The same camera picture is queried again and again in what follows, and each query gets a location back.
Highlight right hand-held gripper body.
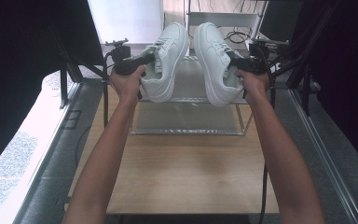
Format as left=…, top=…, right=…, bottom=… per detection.
left=241, top=38, right=290, bottom=76

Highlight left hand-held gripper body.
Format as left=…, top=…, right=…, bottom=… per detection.
left=104, top=37, right=145, bottom=77

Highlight white sneaker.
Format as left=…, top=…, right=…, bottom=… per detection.
left=139, top=21, right=191, bottom=104
left=193, top=21, right=247, bottom=108

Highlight metal two-tier shoe rack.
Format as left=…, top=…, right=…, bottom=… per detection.
left=128, top=55, right=259, bottom=137

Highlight person's right hand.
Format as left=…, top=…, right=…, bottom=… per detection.
left=235, top=70, right=271, bottom=103

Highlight person's left hand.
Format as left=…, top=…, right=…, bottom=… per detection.
left=109, top=64, right=148, bottom=104

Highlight black board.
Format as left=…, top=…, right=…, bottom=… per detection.
left=258, top=0, right=303, bottom=45

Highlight black metal stand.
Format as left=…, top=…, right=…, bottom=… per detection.
left=50, top=26, right=113, bottom=110
left=260, top=0, right=343, bottom=117

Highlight dark floor outlet cover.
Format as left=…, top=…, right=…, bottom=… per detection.
left=62, top=108, right=83, bottom=131

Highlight dark curtain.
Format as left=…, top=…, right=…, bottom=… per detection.
left=292, top=0, right=358, bottom=177
left=0, top=0, right=107, bottom=182

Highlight black floor cables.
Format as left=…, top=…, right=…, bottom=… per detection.
left=224, top=28, right=252, bottom=45

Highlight right hand-held gripper black cable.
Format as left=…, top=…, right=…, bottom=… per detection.
left=256, top=46, right=278, bottom=224

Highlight hand-held gripper black cable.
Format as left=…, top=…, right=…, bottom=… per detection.
left=256, top=46, right=278, bottom=224
left=102, top=51, right=113, bottom=129

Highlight left hand-held gripper black cable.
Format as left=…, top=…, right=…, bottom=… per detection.
left=102, top=51, right=113, bottom=129

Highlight white desk frame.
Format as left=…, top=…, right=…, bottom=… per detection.
left=185, top=0, right=269, bottom=68

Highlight thin black cable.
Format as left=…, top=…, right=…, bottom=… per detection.
left=74, top=124, right=93, bottom=170

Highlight aluminium floor rail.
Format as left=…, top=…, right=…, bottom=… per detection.
left=12, top=81, right=84, bottom=224
left=288, top=88, right=358, bottom=224

